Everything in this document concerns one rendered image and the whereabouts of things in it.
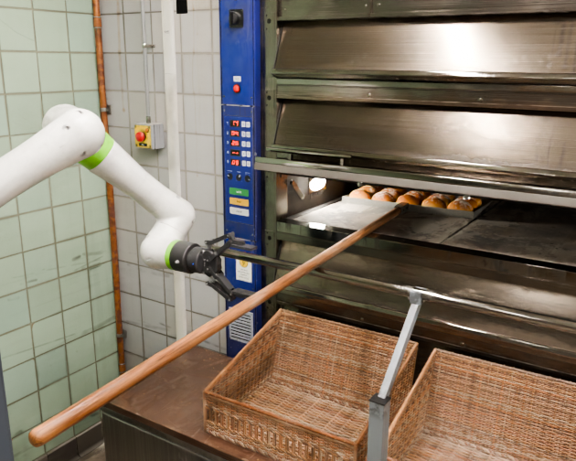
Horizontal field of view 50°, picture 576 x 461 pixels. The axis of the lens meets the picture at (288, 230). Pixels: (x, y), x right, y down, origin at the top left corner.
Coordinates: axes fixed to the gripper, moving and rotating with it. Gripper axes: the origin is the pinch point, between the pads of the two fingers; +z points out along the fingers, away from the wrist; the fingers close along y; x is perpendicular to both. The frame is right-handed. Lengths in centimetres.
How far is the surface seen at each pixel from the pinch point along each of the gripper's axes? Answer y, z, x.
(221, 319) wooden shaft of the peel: -0.3, 13.8, 31.0
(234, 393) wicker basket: 55, -23, -21
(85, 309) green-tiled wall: 52, -118, -38
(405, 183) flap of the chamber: -21, 28, -40
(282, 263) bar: 3.0, -1.3, -17.8
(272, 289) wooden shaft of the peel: -0.3, 12.8, 9.0
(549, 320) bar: 3, 75, -17
